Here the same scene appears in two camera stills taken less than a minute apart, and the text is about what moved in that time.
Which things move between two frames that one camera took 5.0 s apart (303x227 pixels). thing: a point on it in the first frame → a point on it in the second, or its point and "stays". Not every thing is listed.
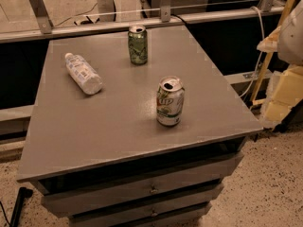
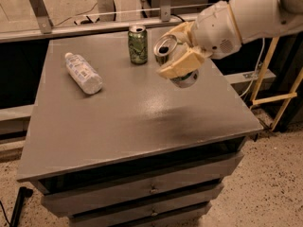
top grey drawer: (70, 196) stays
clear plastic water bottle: (85, 76) stays
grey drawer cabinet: (104, 160) stays
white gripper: (293, 37) → (215, 32)
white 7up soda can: (169, 100) → (163, 45)
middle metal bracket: (166, 3) stays
